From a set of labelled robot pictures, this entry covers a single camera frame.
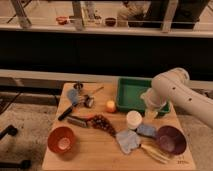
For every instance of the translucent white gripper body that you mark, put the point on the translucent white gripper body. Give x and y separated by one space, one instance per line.
151 113

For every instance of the small orange apple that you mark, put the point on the small orange apple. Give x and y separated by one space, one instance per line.
110 106

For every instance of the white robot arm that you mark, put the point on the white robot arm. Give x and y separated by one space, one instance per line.
172 86

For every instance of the purple bowl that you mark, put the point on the purple bowl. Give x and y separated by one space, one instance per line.
171 140

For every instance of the orange bowl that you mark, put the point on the orange bowl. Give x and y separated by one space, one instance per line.
61 140

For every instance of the dark background bowl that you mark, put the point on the dark background bowl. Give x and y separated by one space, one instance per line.
110 21

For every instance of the red background bowl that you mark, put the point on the red background bowl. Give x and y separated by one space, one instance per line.
62 20

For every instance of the white cup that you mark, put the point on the white cup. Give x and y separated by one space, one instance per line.
133 119

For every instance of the small blue sponge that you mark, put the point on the small blue sponge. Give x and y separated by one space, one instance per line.
146 130

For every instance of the green plastic tray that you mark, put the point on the green plastic tray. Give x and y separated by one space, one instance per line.
129 92

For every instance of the light blue cloth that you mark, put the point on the light blue cloth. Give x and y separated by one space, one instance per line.
128 140

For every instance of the dark red grape bunch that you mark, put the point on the dark red grape bunch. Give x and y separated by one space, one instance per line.
102 123

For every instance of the metal measuring cup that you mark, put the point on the metal measuring cup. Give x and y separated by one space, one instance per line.
89 99

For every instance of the red handled peeler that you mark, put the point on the red handled peeler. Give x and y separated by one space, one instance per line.
78 121

